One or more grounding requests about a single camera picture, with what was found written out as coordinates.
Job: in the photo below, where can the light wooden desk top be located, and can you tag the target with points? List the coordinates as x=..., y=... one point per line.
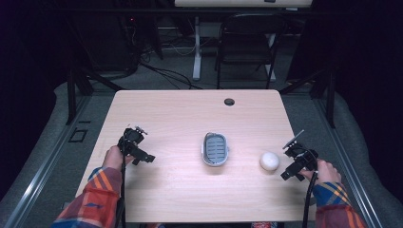
x=244, y=3

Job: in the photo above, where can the black folding chair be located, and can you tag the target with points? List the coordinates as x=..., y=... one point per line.
x=245, y=47

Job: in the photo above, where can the dark computer tower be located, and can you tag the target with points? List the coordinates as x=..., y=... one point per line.
x=104, y=41

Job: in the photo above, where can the person's left hand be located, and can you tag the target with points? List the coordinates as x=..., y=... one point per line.
x=113, y=158

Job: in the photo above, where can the person's right hand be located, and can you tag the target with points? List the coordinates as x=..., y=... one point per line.
x=325, y=172

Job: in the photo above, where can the black metal stand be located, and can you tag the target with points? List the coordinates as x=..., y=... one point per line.
x=329, y=95
x=72, y=95

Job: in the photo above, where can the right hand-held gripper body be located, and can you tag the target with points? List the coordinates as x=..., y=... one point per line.
x=302, y=155

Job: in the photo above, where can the white round soap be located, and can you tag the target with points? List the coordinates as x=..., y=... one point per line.
x=270, y=161

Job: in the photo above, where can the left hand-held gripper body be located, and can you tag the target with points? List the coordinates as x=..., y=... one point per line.
x=132, y=138

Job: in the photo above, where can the white desk leg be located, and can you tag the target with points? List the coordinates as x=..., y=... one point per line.
x=197, y=50

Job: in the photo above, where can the grey soap dish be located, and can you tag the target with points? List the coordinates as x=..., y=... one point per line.
x=215, y=149

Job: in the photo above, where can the grey metal floor rail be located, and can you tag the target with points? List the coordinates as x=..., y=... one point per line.
x=41, y=171
x=348, y=164

